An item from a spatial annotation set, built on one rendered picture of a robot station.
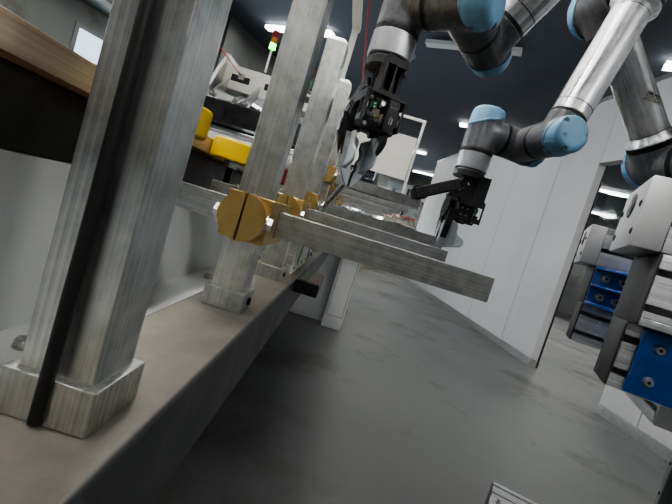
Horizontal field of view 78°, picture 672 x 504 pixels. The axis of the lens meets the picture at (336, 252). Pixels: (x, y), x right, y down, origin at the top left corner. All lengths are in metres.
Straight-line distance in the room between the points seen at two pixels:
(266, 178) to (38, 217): 0.24
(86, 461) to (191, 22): 0.19
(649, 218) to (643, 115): 0.68
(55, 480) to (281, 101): 0.37
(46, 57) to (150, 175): 0.25
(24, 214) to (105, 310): 0.31
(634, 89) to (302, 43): 0.95
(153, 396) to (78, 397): 0.06
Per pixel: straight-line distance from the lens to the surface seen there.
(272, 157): 0.45
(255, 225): 0.42
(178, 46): 0.21
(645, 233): 0.63
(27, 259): 0.53
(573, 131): 0.96
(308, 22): 0.49
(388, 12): 0.77
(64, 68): 0.46
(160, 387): 0.28
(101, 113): 0.21
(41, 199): 0.52
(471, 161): 1.01
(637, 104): 1.28
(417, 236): 0.99
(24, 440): 0.23
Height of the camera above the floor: 0.83
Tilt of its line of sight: 4 degrees down
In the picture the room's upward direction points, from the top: 17 degrees clockwise
